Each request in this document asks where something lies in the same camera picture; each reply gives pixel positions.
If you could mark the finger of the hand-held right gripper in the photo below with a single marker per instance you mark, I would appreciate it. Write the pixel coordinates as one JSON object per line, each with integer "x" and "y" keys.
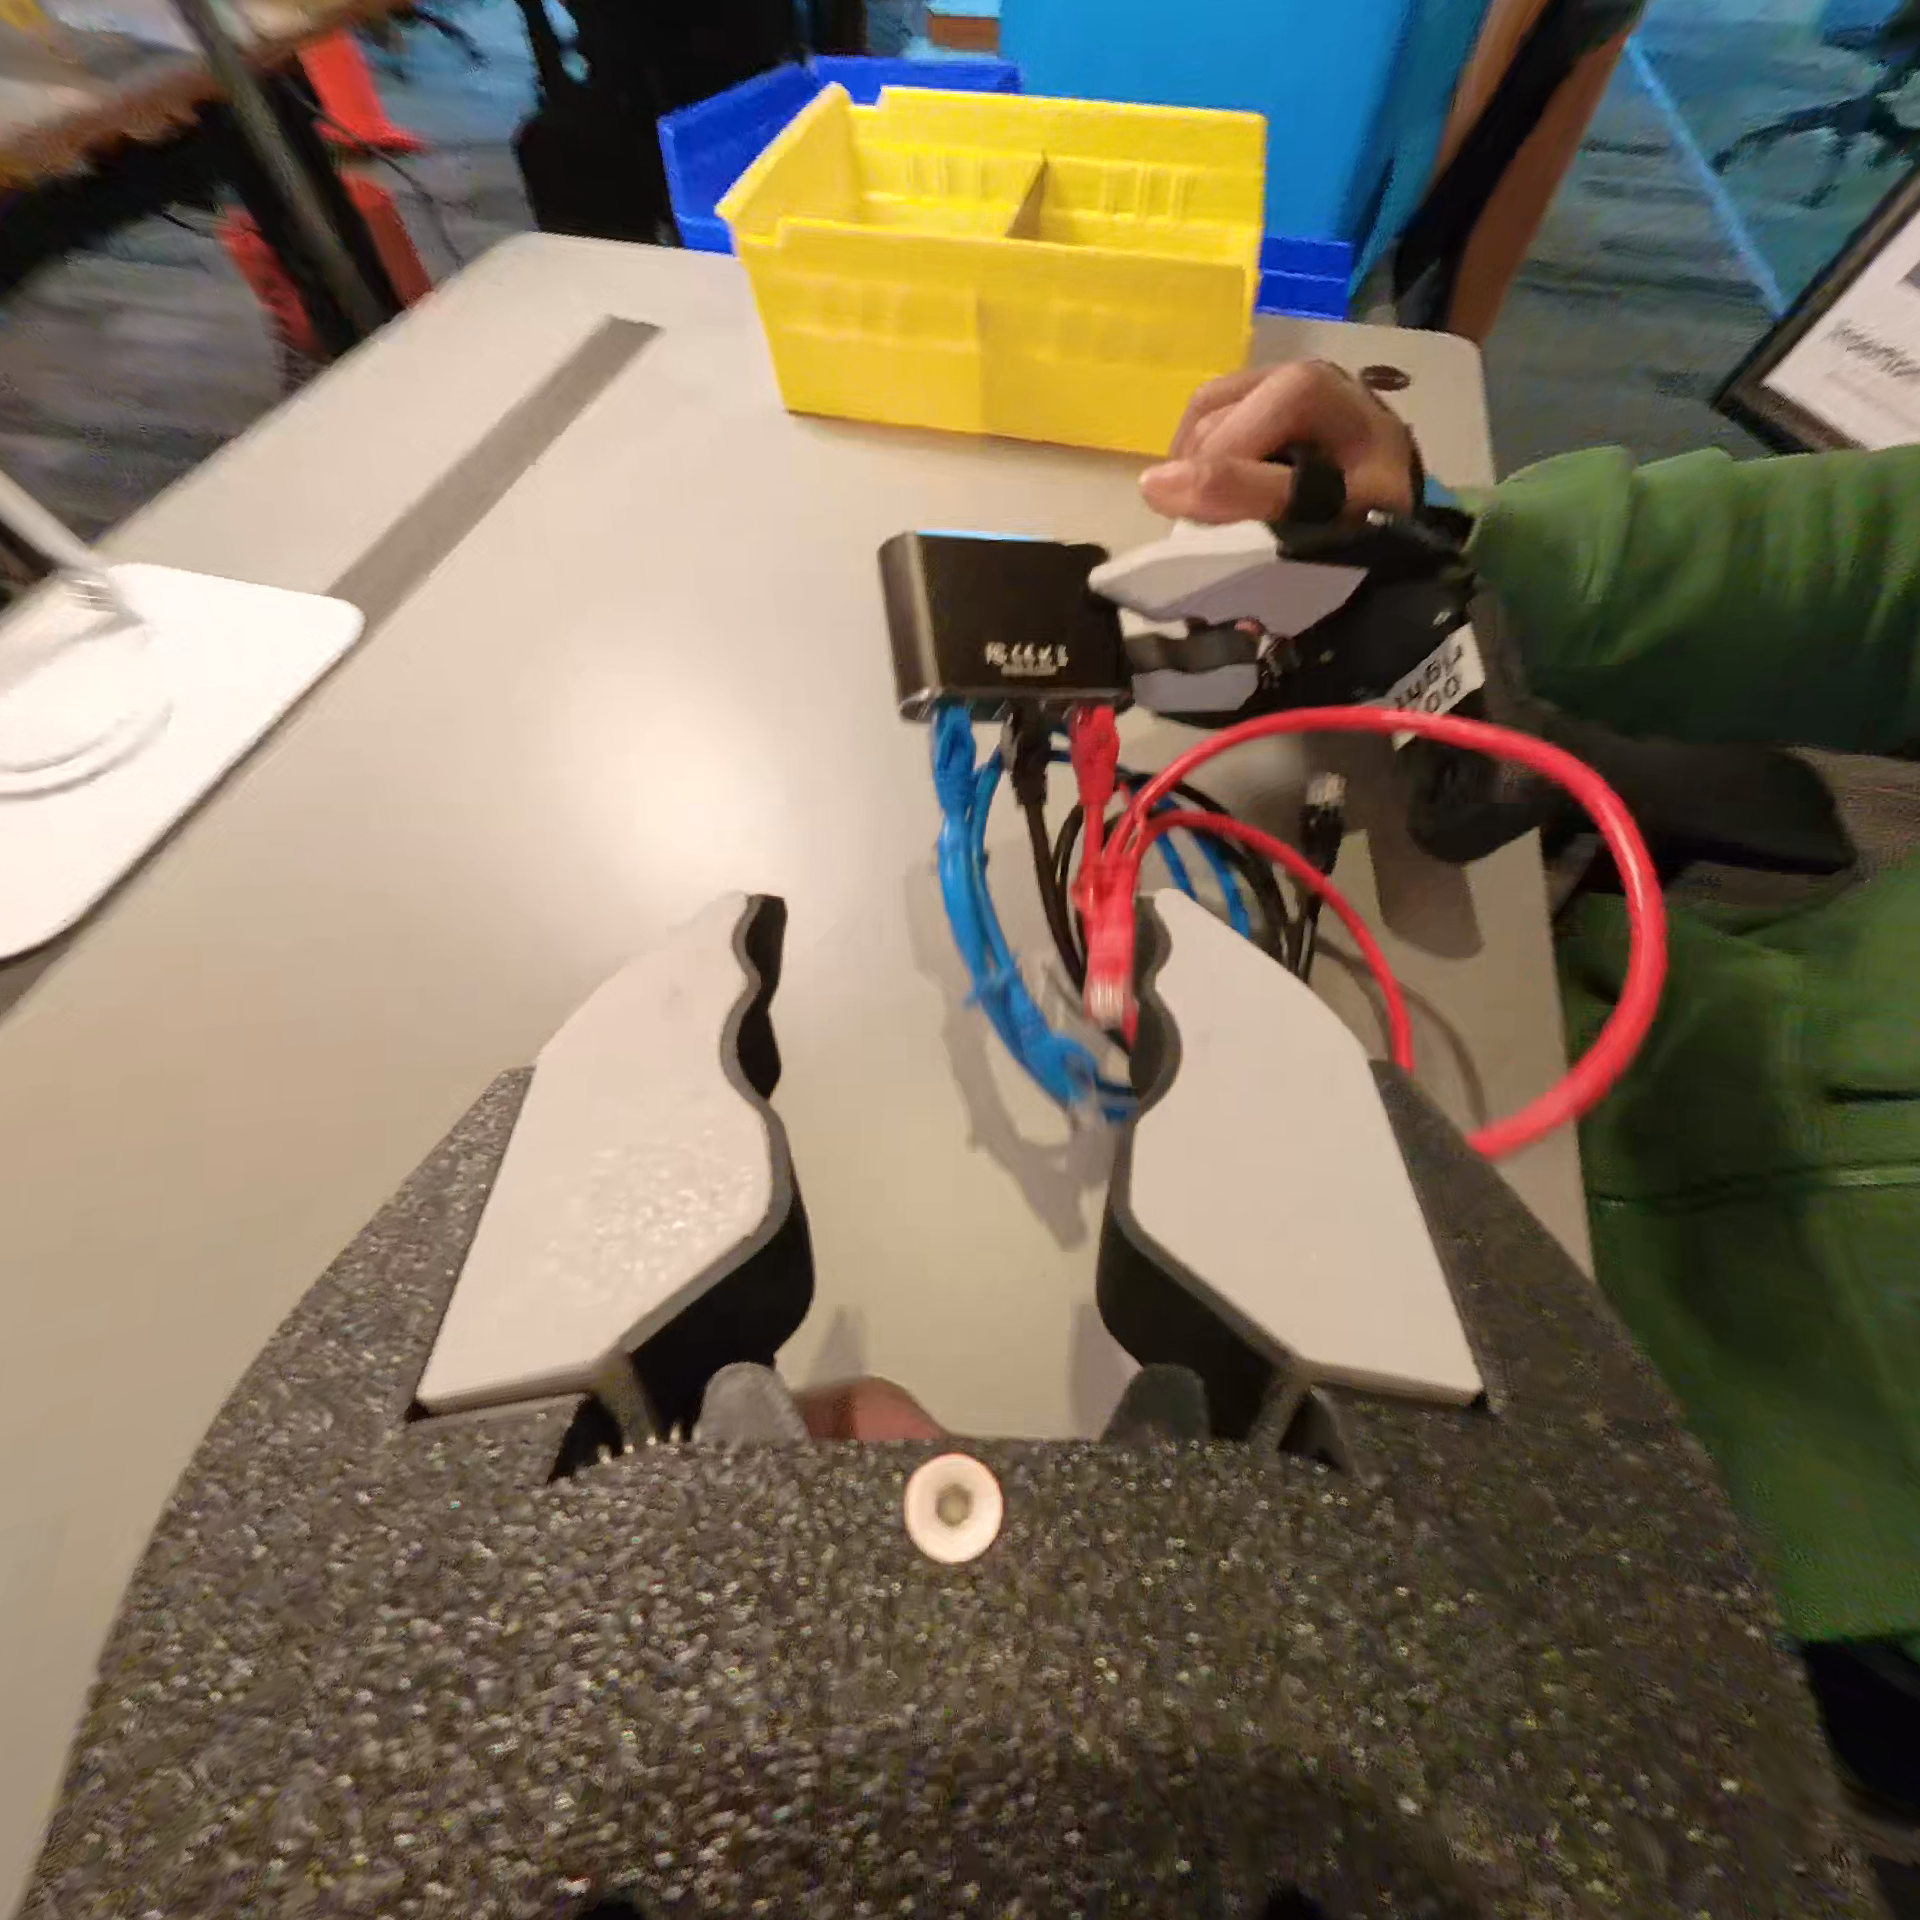
{"x": 1188, "y": 563}
{"x": 1201, "y": 683}

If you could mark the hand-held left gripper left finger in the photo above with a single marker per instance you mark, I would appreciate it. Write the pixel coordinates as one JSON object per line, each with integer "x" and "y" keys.
{"x": 615, "y": 1202}

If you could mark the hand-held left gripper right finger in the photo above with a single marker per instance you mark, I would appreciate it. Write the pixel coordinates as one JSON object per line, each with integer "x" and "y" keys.
{"x": 1290, "y": 1202}

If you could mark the black network switch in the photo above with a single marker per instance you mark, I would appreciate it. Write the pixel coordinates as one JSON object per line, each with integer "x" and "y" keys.
{"x": 991, "y": 613}

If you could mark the yellow plastic bin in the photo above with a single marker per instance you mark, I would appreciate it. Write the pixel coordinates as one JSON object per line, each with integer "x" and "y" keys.
{"x": 991, "y": 301}

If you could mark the blue plastic bin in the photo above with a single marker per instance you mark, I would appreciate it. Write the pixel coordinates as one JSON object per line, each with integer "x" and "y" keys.
{"x": 721, "y": 132}

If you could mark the person's right forearm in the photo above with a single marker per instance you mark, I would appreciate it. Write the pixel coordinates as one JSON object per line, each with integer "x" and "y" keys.
{"x": 1694, "y": 599}

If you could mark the person's right hand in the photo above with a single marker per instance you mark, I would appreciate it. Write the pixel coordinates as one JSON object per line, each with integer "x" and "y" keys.
{"x": 1290, "y": 428}

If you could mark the person's green sweatshirt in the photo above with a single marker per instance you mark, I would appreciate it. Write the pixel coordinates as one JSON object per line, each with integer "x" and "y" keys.
{"x": 1753, "y": 1202}

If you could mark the light blue panel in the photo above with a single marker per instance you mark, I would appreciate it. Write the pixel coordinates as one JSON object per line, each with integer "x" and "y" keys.
{"x": 1201, "y": 60}

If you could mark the framed marker sign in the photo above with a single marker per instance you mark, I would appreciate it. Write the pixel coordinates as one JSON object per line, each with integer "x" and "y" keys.
{"x": 1847, "y": 332}

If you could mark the wooden post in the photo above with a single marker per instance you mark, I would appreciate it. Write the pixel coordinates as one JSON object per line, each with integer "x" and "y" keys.
{"x": 1530, "y": 164}

